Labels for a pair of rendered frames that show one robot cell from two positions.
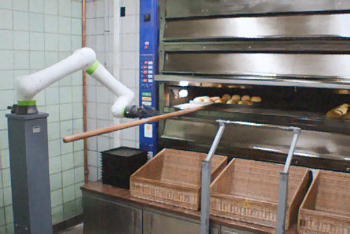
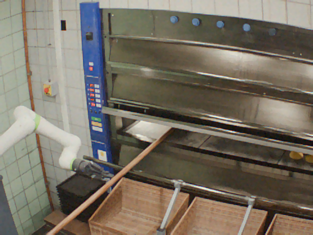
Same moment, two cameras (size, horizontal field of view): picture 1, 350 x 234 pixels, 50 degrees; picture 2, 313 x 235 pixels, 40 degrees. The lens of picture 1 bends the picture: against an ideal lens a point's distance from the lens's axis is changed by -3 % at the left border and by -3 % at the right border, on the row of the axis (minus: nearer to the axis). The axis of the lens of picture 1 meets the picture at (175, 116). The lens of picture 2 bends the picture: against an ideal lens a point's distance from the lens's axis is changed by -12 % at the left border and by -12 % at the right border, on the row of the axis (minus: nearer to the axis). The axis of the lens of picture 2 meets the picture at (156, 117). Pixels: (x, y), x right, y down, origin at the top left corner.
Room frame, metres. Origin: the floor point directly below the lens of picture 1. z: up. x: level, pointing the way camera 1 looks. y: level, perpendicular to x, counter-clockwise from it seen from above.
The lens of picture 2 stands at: (0.12, -0.23, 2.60)
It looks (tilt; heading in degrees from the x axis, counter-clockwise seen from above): 23 degrees down; 1
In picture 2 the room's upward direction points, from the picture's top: 3 degrees counter-clockwise
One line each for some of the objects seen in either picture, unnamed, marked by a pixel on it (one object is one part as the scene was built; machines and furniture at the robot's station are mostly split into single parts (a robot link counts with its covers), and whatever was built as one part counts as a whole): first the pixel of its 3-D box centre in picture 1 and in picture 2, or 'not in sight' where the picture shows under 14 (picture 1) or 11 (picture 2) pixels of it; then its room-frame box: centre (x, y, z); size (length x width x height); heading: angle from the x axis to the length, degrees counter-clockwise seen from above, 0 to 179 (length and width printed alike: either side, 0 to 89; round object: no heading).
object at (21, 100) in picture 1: (26, 89); not in sight; (2.48, 0.97, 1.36); 0.16 x 0.13 x 0.19; 26
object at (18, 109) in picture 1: (21, 108); not in sight; (2.52, 1.02, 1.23); 0.26 x 0.15 x 0.06; 59
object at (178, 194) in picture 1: (179, 176); (139, 216); (2.76, -0.03, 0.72); 0.56 x 0.49 x 0.28; 60
